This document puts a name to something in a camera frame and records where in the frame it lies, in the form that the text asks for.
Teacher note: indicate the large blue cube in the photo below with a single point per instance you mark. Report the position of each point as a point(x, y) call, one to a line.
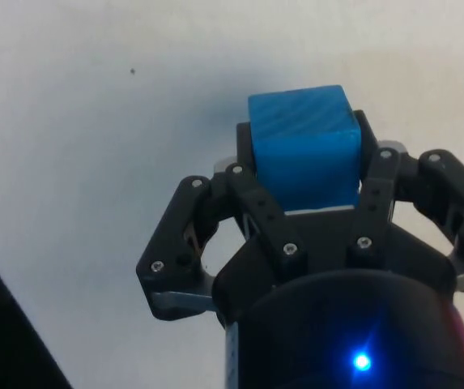
point(300, 154)

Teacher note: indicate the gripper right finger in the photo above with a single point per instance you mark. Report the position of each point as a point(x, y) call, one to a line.
point(450, 182)

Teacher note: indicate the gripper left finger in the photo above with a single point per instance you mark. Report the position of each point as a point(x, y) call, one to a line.
point(175, 227)

